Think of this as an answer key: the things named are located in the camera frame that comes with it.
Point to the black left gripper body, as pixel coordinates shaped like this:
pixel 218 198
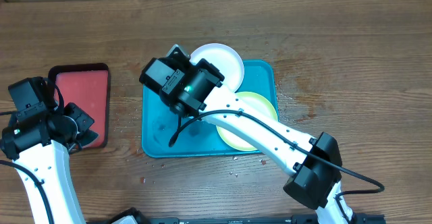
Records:
pixel 84 122

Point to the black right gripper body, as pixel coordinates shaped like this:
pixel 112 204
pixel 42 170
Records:
pixel 193 115

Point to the dark green bow-shaped sponge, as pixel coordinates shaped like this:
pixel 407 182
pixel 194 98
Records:
pixel 87 137

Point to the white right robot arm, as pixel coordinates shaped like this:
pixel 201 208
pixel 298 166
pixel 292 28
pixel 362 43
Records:
pixel 314 165

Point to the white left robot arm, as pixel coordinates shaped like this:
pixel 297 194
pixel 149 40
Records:
pixel 38 146

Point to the teal plastic tray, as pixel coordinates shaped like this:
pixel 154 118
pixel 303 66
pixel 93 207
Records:
pixel 201 139

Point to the dark red tray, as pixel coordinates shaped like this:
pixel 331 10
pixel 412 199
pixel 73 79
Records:
pixel 88 86

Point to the white plate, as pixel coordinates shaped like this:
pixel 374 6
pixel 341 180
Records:
pixel 225 59

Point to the yellow plate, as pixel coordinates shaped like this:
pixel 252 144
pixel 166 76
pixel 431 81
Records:
pixel 260 104

